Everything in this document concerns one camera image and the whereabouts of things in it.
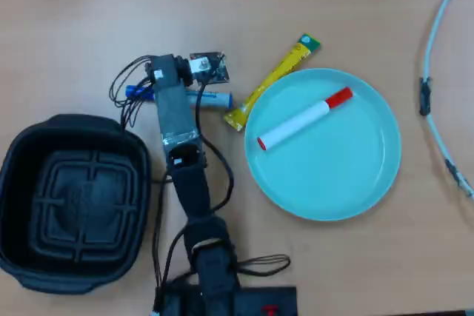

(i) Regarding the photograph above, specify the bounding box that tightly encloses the white marker with red cap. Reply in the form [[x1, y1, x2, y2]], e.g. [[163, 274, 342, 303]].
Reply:
[[256, 87, 354, 152]]

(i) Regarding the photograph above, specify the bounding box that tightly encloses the white pen with blue cap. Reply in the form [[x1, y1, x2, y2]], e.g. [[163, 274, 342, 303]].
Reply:
[[124, 84, 235, 112]]

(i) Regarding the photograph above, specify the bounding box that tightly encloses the thin black wire loop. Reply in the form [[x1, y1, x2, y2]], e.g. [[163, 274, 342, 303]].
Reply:
[[235, 254, 292, 277]]

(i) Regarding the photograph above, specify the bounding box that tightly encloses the black camera cable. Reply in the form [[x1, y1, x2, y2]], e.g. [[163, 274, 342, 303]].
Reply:
[[194, 81, 235, 214]]

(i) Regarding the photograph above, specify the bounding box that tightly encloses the small wrist camera board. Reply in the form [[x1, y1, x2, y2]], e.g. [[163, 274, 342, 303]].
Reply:
[[188, 50, 231, 86]]

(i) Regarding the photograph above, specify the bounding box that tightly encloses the black tape wrap on cable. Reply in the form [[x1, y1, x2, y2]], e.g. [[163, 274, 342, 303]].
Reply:
[[418, 76, 433, 117]]

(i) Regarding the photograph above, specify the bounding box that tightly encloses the white cable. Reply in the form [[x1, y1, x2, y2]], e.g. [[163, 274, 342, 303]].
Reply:
[[421, 0, 474, 199]]

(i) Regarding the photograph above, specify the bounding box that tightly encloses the yellow stick packet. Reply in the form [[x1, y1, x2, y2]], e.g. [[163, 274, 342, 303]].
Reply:
[[223, 33, 322, 132]]

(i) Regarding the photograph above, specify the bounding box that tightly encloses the black taped gripper body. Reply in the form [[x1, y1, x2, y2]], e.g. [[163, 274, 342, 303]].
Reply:
[[147, 54, 204, 147]]

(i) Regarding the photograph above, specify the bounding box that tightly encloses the black square bowl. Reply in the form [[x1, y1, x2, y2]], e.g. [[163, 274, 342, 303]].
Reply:
[[0, 113, 153, 295]]

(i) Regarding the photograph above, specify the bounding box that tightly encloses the teal round plate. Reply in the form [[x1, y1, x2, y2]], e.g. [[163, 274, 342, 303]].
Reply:
[[244, 67, 403, 222]]

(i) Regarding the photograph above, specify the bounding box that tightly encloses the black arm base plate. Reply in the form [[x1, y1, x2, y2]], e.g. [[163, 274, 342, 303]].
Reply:
[[154, 285, 299, 316]]

